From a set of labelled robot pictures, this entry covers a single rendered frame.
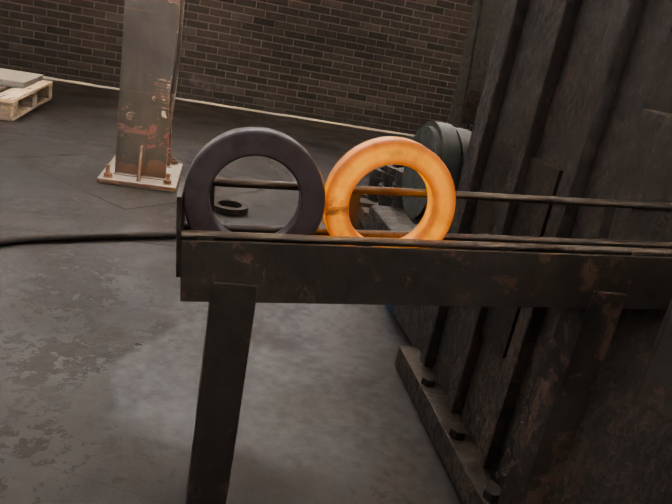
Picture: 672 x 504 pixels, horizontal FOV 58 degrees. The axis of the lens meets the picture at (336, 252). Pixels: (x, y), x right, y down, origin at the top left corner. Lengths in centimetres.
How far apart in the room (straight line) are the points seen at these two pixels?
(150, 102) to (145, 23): 38
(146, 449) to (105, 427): 12
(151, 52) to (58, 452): 229
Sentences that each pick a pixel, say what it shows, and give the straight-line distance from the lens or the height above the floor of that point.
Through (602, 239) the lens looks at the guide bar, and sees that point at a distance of 106.
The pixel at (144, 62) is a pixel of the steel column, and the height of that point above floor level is 62.
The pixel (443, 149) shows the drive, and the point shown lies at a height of 61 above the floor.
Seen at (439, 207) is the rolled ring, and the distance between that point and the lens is 85.
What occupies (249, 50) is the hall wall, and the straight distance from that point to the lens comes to 685.
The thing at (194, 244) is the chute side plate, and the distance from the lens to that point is 79.
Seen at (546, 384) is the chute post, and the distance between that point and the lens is 106.
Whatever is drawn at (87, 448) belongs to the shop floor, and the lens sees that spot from 143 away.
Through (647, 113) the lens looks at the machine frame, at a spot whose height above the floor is 87.
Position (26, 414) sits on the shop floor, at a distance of 154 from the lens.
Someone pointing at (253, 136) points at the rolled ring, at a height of 76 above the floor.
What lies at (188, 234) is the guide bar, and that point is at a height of 63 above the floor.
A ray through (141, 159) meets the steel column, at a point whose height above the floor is 13.
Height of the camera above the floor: 89
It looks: 19 degrees down
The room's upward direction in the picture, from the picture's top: 11 degrees clockwise
